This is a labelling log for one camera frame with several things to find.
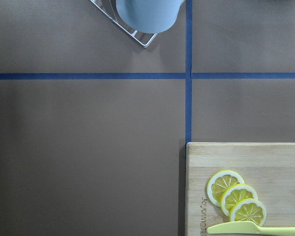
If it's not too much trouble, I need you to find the lemon slice far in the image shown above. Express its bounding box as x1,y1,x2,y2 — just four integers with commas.
206,170,245,207

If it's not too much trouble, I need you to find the lemon slice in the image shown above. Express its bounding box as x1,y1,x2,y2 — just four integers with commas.
229,198,267,227
220,184,258,216
206,170,245,207

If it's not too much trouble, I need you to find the light blue cup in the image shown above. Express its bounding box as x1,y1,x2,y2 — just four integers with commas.
116,0,182,33

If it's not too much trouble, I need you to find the lemon slice middle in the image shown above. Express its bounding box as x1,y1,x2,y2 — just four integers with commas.
220,184,258,216

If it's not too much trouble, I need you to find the lemon slice near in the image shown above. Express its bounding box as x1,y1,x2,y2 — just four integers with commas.
229,198,267,227

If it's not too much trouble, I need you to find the wooden cutting board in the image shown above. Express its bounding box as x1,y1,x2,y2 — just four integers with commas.
185,142,295,236

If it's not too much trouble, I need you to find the yellow-green plastic knife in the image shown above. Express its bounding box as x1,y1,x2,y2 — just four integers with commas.
206,221,295,236

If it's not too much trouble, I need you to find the white wire rack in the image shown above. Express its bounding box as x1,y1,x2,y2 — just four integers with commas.
90,0,158,48

